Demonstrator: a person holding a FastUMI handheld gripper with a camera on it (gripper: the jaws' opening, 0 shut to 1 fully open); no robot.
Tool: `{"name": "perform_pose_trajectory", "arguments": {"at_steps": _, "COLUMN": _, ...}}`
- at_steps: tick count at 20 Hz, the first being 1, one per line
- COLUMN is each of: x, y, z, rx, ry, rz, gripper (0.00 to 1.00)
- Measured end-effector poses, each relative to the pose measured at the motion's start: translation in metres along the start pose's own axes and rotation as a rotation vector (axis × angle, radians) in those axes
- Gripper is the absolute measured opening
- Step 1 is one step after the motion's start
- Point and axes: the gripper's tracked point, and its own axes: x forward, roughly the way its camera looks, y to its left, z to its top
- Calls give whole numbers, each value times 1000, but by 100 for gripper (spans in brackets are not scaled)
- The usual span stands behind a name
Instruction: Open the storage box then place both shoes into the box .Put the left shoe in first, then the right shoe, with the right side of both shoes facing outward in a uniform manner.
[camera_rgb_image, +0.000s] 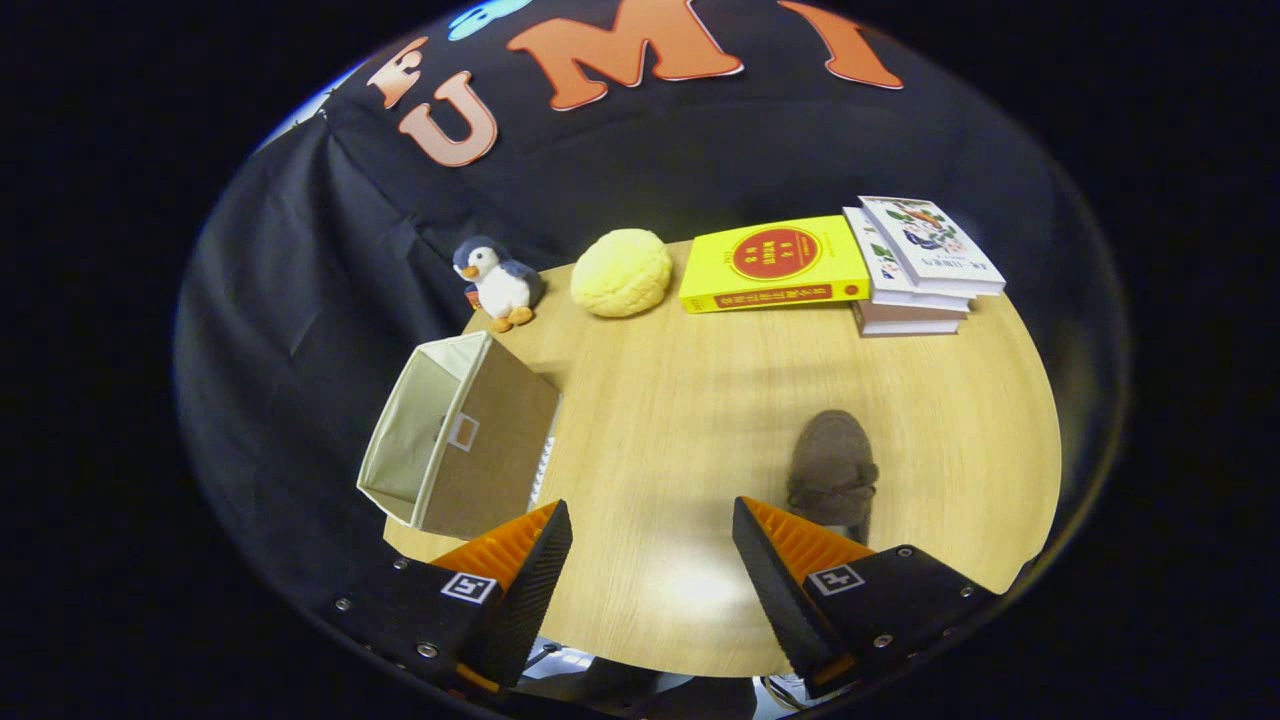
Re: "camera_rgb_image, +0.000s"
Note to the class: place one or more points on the yellow book with red label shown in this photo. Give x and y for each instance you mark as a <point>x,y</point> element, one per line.
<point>775,262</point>

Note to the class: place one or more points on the white illustrated book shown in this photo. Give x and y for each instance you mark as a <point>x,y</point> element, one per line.
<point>930,245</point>

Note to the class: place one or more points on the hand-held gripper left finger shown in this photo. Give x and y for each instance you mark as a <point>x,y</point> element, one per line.
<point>530,600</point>

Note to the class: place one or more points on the penguin plush toy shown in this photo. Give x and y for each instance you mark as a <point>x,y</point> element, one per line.
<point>502,285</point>

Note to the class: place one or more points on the brown book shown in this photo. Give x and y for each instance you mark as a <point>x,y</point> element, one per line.
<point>905,322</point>

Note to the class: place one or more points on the brown fabric storage box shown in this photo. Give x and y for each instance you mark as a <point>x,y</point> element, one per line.
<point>500,470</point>

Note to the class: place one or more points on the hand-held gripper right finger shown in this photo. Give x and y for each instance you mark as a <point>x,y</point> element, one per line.
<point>775,600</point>

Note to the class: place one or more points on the yellow bread-shaped plush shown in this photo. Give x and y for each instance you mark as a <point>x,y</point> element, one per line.
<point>620,272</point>

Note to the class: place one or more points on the brown fuzzy shoe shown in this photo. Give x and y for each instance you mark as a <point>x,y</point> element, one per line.
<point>830,460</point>

